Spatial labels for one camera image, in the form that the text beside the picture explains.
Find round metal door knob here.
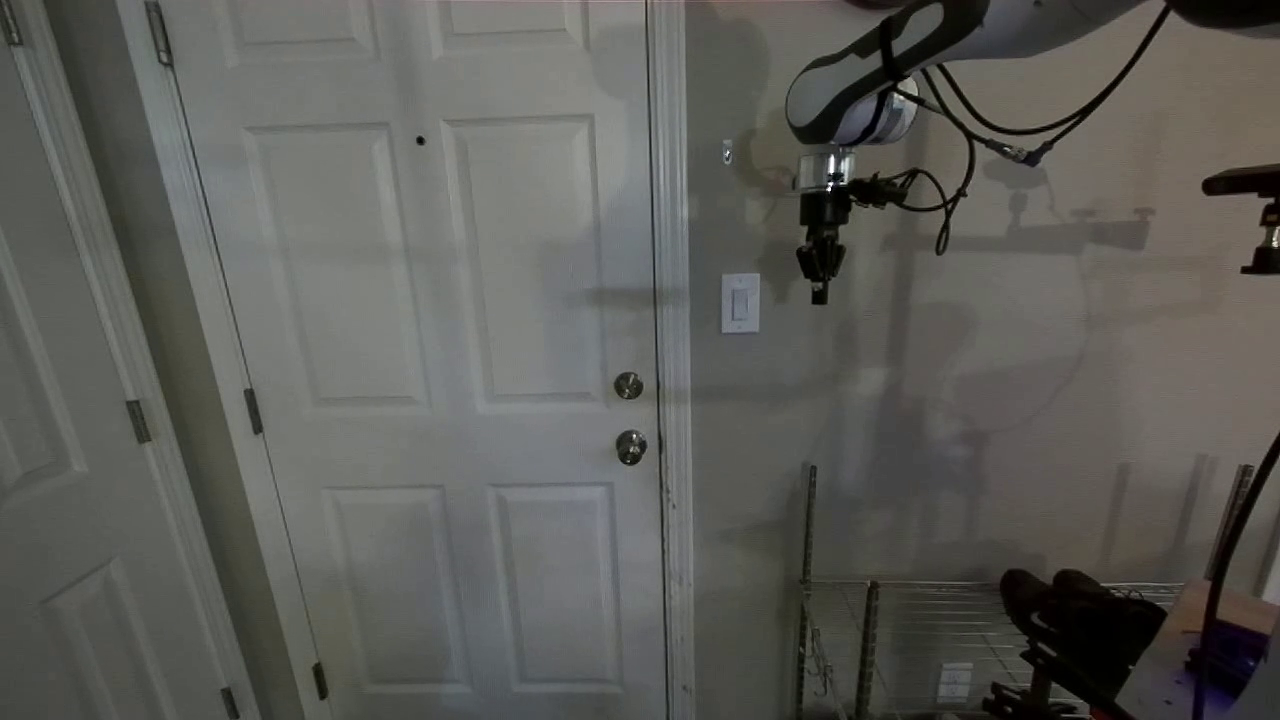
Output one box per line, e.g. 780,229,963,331
612,425,651,472

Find thin black robot cables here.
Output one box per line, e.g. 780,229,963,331
851,0,1181,261

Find white light switch plate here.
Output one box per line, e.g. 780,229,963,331
715,270,768,340

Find metal wire rack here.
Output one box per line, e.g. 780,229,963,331
790,455,1280,720

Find black camera on mount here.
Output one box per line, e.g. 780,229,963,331
1194,160,1280,281

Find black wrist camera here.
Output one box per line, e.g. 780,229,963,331
849,170,926,218

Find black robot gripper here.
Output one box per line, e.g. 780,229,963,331
790,148,858,310

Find dark device with blue light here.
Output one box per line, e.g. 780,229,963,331
1189,621,1271,699

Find thick black cable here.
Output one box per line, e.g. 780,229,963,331
1189,430,1280,720

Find white panelled entry door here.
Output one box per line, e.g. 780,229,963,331
112,0,674,720

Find white panelled closet door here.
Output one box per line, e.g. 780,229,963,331
0,0,259,720

